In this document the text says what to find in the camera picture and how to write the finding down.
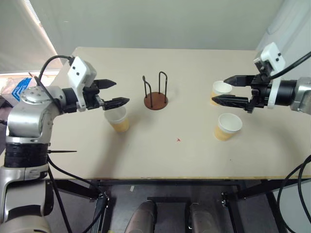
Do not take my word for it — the blue printed box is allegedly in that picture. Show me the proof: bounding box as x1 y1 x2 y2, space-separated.
11 77 37 101

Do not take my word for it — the white window blind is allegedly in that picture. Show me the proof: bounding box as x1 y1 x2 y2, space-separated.
0 0 58 74

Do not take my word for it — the black hanging cable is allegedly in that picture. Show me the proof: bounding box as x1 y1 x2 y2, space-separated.
276 154 311 233
297 162 311 230
47 155 110 233

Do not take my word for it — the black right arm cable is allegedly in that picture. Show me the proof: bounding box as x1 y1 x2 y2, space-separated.
268 50 311 80

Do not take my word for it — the yellow white paper cup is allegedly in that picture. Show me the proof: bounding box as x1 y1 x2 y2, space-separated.
104 105 130 133
209 80 233 106
214 113 243 142

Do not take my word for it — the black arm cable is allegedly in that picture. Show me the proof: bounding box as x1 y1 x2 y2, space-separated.
34 55 75 114
268 50 311 80

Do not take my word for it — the dark rounded shape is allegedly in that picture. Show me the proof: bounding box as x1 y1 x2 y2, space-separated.
187 202 215 233
124 200 156 233

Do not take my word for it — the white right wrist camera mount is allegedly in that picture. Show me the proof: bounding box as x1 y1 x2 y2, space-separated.
253 42 286 109

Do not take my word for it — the brown wire cup holder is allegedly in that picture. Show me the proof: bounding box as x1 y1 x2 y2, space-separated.
142 71 170 111

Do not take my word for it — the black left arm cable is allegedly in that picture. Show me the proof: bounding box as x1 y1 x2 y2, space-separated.
34 55 75 114

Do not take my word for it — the black metal table frame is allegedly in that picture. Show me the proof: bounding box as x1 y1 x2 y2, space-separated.
53 178 301 233

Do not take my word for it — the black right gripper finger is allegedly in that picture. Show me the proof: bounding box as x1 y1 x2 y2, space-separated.
211 94 251 110
223 75 254 87

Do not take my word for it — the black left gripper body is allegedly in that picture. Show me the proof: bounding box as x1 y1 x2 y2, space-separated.
83 80 105 110

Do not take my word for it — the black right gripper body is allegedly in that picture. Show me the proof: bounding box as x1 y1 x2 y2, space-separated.
244 72 273 114

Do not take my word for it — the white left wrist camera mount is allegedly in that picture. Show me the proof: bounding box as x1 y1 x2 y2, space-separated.
67 56 98 113

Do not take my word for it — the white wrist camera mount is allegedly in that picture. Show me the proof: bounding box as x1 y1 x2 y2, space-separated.
253 42 286 109
67 56 98 113

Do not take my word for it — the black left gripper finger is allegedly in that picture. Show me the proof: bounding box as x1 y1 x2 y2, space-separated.
97 79 117 89
103 97 130 111

